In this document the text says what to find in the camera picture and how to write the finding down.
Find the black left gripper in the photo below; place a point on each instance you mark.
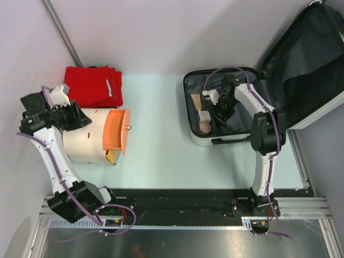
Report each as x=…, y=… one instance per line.
x=79, y=119

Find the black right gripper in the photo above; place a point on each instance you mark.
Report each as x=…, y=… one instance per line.
x=214, y=110

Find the tan cardboard piece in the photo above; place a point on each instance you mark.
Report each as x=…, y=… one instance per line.
x=196, y=99

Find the red garment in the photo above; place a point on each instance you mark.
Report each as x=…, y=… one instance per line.
x=94, y=87

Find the orange drum drawer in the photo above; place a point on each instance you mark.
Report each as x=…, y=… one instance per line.
x=116, y=130

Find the yellow drum drawer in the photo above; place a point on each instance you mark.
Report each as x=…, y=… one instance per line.
x=112, y=155

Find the space astronaut print suitcase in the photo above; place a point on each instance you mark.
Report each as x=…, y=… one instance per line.
x=302, y=75

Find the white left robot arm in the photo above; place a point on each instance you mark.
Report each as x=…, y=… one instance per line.
x=73, y=198

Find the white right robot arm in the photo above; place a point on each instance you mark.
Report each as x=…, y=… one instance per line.
x=267, y=136

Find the beige cylindrical drum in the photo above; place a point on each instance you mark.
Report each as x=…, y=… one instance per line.
x=86, y=144

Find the pink octagonal jar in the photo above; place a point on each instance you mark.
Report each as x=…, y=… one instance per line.
x=204, y=128

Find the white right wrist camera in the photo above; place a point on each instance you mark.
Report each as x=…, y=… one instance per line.
x=211, y=95

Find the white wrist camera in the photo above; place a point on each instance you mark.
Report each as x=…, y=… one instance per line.
x=59, y=95
x=211, y=95

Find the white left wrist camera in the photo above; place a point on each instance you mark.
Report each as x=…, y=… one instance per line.
x=59, y=95

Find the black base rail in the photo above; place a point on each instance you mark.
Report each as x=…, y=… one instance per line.
x=184, y=207

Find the grey slotted cable duct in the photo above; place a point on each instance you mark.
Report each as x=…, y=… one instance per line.
x=243, y=223

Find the aluminium frame post left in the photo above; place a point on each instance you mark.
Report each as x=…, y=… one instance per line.
x=61, y=31

